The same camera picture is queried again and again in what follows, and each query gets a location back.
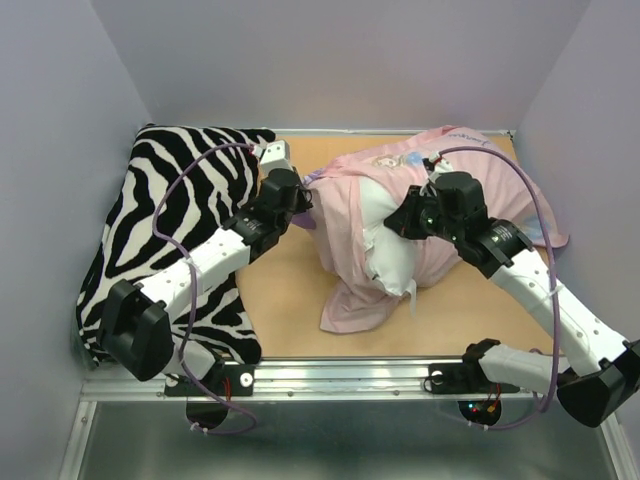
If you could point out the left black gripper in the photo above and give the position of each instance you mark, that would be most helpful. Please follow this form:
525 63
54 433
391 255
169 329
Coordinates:
301 202

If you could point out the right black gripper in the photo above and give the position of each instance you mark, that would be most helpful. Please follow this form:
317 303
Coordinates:
404 219

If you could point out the purple princess pillowcase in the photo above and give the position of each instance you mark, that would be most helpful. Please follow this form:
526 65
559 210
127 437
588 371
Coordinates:
335 221

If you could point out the white pillow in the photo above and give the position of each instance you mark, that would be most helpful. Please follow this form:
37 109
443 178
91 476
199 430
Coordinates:
389 259

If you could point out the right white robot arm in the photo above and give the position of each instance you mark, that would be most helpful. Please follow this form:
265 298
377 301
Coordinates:
593 369

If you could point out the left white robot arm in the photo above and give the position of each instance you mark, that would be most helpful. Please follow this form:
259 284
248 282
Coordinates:
136 325

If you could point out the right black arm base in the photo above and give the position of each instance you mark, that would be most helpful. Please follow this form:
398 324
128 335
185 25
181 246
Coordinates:
467 378

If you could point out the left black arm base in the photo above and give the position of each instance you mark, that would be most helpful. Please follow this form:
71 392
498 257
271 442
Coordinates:
231 382

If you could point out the zebra striped pillow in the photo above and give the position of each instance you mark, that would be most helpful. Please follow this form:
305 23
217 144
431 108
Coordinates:
181 182

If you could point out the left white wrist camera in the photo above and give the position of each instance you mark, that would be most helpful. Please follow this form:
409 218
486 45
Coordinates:
272 156

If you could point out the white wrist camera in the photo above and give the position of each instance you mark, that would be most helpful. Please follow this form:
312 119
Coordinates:
272 156
436 165

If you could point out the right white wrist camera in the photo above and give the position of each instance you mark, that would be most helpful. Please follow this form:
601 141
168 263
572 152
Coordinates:
436 165

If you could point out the aluminium mounting rail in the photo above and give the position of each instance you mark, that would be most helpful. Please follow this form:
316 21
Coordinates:
292 379

